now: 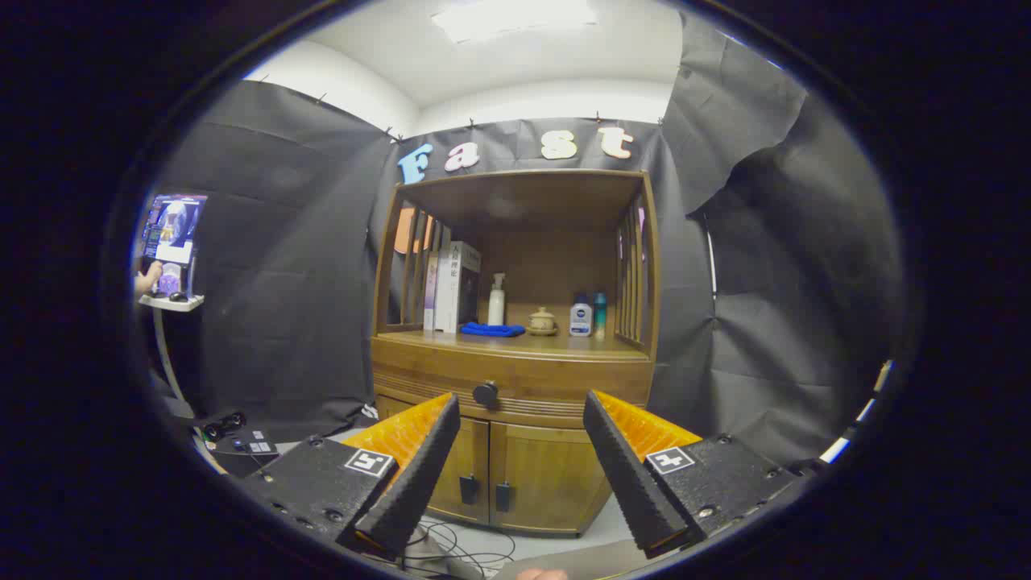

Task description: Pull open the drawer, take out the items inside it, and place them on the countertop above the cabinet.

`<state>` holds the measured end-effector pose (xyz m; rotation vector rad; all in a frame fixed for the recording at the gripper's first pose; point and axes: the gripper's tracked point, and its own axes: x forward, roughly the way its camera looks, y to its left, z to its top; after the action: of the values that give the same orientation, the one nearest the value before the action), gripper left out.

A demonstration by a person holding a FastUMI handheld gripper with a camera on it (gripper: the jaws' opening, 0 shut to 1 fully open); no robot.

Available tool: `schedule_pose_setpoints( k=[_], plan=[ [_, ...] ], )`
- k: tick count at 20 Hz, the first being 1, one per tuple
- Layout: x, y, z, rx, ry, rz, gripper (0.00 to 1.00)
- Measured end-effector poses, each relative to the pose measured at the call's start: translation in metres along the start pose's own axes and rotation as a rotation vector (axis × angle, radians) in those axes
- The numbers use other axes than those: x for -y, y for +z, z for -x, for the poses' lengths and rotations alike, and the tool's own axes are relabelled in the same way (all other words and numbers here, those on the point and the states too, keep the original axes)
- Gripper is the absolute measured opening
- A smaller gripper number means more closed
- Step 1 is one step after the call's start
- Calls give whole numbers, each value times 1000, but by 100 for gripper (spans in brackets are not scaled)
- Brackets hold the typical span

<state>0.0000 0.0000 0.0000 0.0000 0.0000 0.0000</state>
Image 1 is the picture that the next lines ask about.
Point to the thin white book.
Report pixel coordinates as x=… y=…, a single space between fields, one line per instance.
x=442 y=298

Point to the wooden drawer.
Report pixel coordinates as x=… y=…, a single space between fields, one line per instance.
x=556 y=383

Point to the thin purple book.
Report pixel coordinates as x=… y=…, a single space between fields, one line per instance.
x=430 y=298

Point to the teal bottle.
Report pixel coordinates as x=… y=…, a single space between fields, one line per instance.
x=600 y=316

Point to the white frame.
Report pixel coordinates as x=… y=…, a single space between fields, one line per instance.
x=854 y=423

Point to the wooden countertop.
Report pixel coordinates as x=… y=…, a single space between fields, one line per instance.
x=556 y=344

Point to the black drawer knob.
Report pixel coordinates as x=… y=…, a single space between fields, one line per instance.
x=486 y=394

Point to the wooden cabinet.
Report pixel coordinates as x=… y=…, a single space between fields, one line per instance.
x=556 y=258

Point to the thick white book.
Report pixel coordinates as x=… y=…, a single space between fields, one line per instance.
x=461 y=282

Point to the white lotion bottle blue cap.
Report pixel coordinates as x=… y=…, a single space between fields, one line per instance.
x=581 y=320

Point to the grey stand pole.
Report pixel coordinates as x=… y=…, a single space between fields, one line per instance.
x=165 y=354

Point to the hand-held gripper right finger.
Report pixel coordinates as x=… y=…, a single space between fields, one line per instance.
x=624 y=475

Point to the black floor device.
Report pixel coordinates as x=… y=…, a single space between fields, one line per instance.
x=242 y=447

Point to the blue folded cloth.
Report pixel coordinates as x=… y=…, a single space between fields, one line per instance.
x=491 y=329

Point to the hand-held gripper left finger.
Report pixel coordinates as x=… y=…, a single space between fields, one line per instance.
x=419 y=475

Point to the white pump bottle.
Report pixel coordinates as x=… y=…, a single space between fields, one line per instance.
x=496 y=306

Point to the beige lidded teacup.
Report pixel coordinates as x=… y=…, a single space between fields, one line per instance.
x=542 y=322

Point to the monitor screen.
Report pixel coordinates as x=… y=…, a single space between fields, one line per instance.
x=173 y=221

